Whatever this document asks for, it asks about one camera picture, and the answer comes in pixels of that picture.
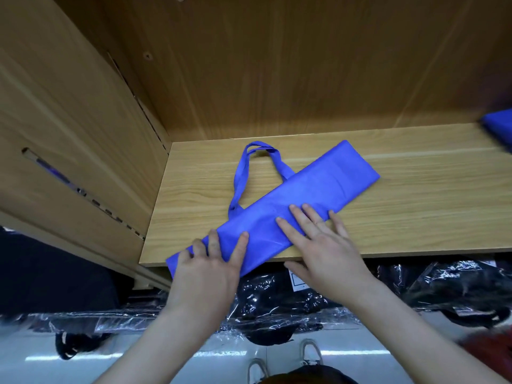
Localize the person's left hand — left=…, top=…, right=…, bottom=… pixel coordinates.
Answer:
left=164, top=229, right=251, bottom=337

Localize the person's right hand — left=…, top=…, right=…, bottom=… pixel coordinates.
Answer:
left=275, top=204, right=377, bottom=305

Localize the wooden shelf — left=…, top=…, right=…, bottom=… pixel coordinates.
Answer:
left=0, top=0, right=512, bottom=293

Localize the red shopping basket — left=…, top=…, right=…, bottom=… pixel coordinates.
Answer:
left=464, top=327, right=512, bottom=384

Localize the person's left forearm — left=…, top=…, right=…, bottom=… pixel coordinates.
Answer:
left=94, top=303, right=233, bottom=384

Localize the person's right forearm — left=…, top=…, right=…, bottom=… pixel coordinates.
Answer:
left=346, top=278, right=507, bottom=384

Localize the person's right shoe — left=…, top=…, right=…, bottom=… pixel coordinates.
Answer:
left=298, top=338, right=324, bottom=370

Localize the person's right leg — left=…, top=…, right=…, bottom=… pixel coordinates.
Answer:
left=260, top=364, right=357, bottom=384

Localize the white paper tag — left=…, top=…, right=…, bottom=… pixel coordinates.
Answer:
left=288, top=271, right=310, bottom=293

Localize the black wrapped bag with tag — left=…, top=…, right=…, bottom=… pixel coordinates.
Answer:
left=232, top=263, right=363, bottom=346

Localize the black plastic-wrapped bag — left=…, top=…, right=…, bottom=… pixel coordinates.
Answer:
left=376, top=255, right=512, bottom=327
left=0, top=308, right=173, bottom=361

